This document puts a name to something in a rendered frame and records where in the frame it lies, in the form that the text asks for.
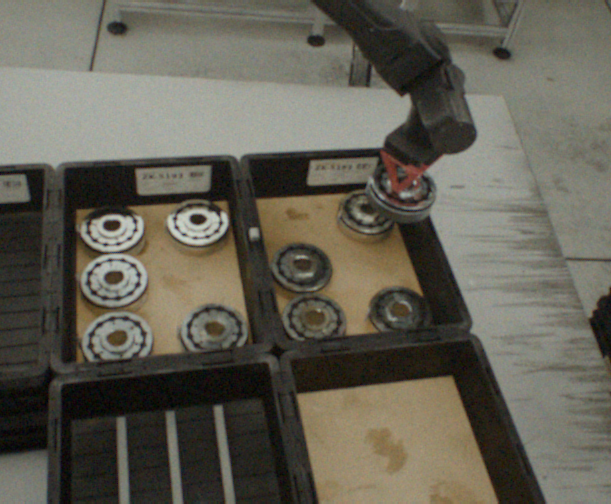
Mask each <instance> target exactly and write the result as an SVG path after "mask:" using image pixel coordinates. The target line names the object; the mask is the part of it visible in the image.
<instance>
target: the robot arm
mask: <svg viewBox="0 0 611 504"><path fill-rule="evenodd" d="M308 1H310V2H311V3H312V4H313V5H314V6H315V7H316V8H317V9H319V10H320V11H321V12H322V13H323V14H324V15H325V16H327V17H328V18H329V19H330V20H331V21H332V22H333V23H335V24H336V25H337V26H338V27H339V28H340V29H341V30H343V31H344V32H345V33H346V34H347V35H348V37H349V38H350V39H351V40H352V41H353V42H354V44H355V45H356V46H357V48H358V49H359V51H360V53H361V56H362V57H363V58H364V59H365V60H367V61H368V62H369V63H370V64H371V65H372V66H373V67H374V70H375V72H376V73H377V74H378V75H379V76H380V77H381V79H382V80H383V81H384V82H385V83H386V84H387V85H388V86H389V87H390V88H391V89H393V90H394V91H395V92H396V93H397V94H398V95H399V96H400V97H401V98H403V97H404V96H406V95H408V94H409V97H410V101H411V106H410V109H409V112H408V115H407V118H406V121H405V122H404V123H402V124H401V125H400V126H398V127H397V128H396V129H394V130H393V131H392V132H390V133H389V134H388V135H386V136H385V139H384V142H383V147H382V150H381V156H382V158H383V161H384V163H385V166H386V168H387V171H388V174H389V179H390V184H391V189H392V190H394V191H395V192H397V193H398V194H399V193H401V192H402V191H403V190H404V189H405V188H407V187H408V186H409V185H410V184H411V183H412V182H414V181H415V180H416V179H417V178H418V177H419V176H421V175H422V174H423V173H424V172H425V171H426V170H428V169H429V168H430V167H431V166H432V165H433V164H435V163H436V162H437V161H438V160H439V159H440V158H442V157H443V156H444V155H455V154H459V153H462V152H464V151H466V150H468V149H469V148H470V147H471V146H472V145H473V144H474V143H475V141H476V139H477V129H476V126H475V123H474V120H473V117H472V114H471V111H470V108H469V105H468V102H467V99H466V97H465V94H466V91H465V88H464V83H465V81H466V76H465V74H464V72H463V71H462V70H461V69H460V68H459V67H458V66H457V65H456V64H453V63H452V62H453V60H452V57H451V54H450V50H449V47H448V44H447V41H446V38H445V35H444V34H443V33H442V31H441V30H440V29H439V28H438V27H437V26H436V25H435V24H434V23H433V22H429V23H428V24H427V23H426V24H423V23H422V22H421V21H420V20H419V19H418V18H417V17H416V16H415V15H414V14H413V13H412V12H411V11H410V10H409V9H406V10H405V11H404V10H403V9H402V8H401V7H400V6H399V5H398V4H397V3H396V2H395V1H392V0H308ZM395 163H397V164H398V165H400V166H401V167H403V169H406V171H405V173H406V174H407V175H408V177H407V178H406V179H405V180H404V181H403V182H402V183H401V184H398V183H397V176H396V167H395ZM422 164H423V165H422Z"/></svg>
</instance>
